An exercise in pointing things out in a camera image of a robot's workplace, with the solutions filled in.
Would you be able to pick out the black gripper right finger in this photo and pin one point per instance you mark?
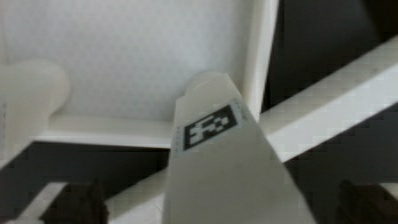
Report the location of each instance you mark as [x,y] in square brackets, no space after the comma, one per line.
[366,204]

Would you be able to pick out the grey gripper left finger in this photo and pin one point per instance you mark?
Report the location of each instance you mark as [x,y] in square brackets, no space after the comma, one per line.
[67,204]

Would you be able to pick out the white desk leg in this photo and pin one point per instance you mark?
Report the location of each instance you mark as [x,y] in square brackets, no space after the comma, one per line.
[33,92]
[229,185]

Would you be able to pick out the white desk top tray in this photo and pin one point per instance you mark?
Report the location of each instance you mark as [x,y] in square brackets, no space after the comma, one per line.
[135,46]

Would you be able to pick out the white front fence bar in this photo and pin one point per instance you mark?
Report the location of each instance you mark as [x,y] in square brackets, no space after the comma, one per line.
[300,123]

